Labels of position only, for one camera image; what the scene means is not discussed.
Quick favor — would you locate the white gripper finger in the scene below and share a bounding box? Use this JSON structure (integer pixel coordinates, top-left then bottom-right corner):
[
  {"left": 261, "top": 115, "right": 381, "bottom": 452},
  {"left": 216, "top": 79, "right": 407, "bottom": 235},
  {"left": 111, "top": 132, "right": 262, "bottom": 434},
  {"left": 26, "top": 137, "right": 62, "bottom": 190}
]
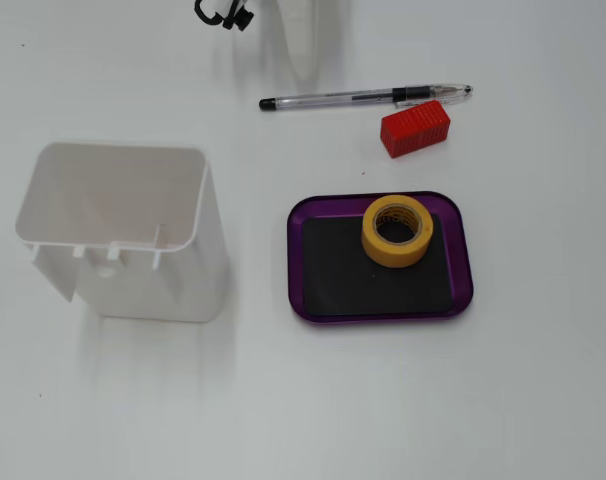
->
[{"left": 275, "top": 0, "right": 320, "bottom": 89}]

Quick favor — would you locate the yellow masking tape roll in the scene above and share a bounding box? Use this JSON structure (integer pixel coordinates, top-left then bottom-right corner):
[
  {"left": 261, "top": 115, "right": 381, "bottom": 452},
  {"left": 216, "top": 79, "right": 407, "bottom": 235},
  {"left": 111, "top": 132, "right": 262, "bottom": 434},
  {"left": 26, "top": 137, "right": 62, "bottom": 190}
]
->
[{"left": 360, "top": 194, "right": 435, "bottom": 269}]

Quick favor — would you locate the white plastic container box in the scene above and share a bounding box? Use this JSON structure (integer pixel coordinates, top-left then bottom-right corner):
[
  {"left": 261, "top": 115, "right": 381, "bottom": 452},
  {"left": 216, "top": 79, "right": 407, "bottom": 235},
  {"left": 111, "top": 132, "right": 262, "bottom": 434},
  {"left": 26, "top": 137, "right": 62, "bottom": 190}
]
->
[{"left": 14, "top": 142, "right": 230, "bottom": 324}]

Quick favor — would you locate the clear ballpoint pen black cap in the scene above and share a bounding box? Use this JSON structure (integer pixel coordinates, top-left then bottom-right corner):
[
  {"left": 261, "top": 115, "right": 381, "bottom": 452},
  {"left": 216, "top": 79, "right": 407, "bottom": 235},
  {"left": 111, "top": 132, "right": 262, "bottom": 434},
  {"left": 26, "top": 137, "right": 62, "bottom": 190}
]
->
[{"left": 258, "top": 83, "right": 475, "bottom": 112}]

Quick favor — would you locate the red textured rectangular block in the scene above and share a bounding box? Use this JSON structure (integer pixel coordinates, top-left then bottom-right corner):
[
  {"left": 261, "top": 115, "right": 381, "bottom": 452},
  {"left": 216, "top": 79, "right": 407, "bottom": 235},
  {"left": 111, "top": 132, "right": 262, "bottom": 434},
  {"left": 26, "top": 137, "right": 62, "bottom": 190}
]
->
[{"left": 380, "top": 99, "right": 452, "bottom": 160}]

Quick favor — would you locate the purple tray with black mat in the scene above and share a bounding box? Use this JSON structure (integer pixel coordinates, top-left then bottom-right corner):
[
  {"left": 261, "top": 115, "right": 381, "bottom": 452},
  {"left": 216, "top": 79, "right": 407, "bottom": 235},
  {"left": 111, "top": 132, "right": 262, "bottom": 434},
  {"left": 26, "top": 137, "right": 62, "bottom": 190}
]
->
[{"left": 286, "top": 190, "right": 475, "bottom": 330}]

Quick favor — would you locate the black cable tie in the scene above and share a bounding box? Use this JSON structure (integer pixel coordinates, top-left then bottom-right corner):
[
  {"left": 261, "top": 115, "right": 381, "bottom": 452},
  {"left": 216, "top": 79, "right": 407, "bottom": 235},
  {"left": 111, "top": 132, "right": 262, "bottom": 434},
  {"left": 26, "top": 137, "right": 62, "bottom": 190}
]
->
[{"left": 222, "top": 5, "right": 255, "bottom": 31}]

